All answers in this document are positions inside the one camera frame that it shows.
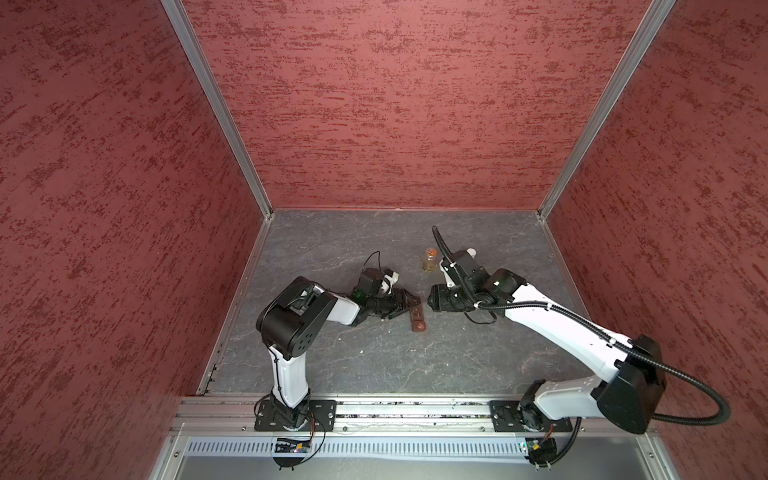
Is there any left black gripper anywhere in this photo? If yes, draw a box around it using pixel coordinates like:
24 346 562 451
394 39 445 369
367 288 420 318

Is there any brown pill organizer strip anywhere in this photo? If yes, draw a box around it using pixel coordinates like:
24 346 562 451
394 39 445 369
409 305 426 333

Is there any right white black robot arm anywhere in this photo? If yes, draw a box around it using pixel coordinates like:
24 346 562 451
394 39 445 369
428 249 666 434

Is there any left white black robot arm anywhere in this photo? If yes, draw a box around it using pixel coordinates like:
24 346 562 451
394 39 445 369
255 267 426 431

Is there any amber glass pill jar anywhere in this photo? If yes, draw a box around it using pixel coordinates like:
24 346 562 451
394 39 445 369
422 247 439 272

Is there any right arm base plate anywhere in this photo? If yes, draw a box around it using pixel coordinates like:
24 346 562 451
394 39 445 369
488 400 573 434

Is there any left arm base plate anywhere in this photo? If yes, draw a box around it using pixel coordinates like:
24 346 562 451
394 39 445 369
253 396 337 432

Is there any aluminium front rail frame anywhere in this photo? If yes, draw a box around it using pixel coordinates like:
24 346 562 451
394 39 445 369
170 394 629 439

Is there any white slotted cable duct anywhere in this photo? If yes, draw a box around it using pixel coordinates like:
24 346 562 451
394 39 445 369
184 436 528 463

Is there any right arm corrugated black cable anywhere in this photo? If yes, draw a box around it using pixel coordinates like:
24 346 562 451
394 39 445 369
431 225 732 427

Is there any right aluminium corner post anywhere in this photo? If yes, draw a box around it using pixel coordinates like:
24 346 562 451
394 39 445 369
538 0 676 223

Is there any aluminium corner post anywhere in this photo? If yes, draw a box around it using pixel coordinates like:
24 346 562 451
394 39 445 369
161 0 274 221
538 0 676 223

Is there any left aluminium corner post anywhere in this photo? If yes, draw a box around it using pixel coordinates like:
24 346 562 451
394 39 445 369
161 0 274 221

